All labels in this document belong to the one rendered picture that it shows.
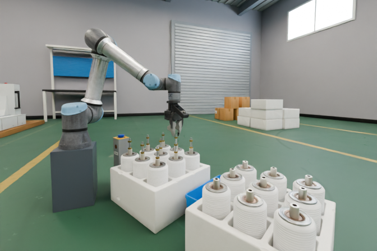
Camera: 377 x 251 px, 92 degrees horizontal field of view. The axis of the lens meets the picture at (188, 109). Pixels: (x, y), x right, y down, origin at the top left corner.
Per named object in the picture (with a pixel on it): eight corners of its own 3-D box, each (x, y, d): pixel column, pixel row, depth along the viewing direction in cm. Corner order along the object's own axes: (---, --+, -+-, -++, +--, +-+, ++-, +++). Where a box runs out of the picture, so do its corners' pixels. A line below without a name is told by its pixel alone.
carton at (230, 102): (238, 108, 469) (239, 96, 467) (230, 108, 460) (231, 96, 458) (231, 107, 496) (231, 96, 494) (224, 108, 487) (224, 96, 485)
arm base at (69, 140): (54, 150, 89) (53, 130, 88) (63, 143, 103) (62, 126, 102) (89, 148, 94) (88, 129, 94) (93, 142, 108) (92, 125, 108)
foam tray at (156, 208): (155, 234, 75) (155, 191, 74) (110, 199, 101) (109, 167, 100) (210, 196, 104) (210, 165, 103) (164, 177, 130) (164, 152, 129)
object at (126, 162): (133, 192, 95) (132, 158, 94) (117, 189, 98) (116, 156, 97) (142, 184, 104) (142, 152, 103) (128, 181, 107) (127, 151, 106)
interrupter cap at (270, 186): (271, 194, 59) (271, 192, 59) (248, 187, 64) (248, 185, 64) (277, 186, 65) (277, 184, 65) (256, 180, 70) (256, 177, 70)
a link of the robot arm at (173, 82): (167, 75, 112) (181, 75, 112) (167, 93, 113) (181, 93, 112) (165, 73, 104) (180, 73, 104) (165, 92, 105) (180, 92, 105)
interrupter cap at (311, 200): (315, 209, 51) (315, 206, 51) (285, 199, 56) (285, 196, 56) (318, 198, 57) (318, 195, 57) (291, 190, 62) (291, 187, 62)
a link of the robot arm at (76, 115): (55, 129, 92) (54, 102, 91) (73, 125, 106) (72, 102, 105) (79, 129, 92) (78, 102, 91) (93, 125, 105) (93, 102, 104)
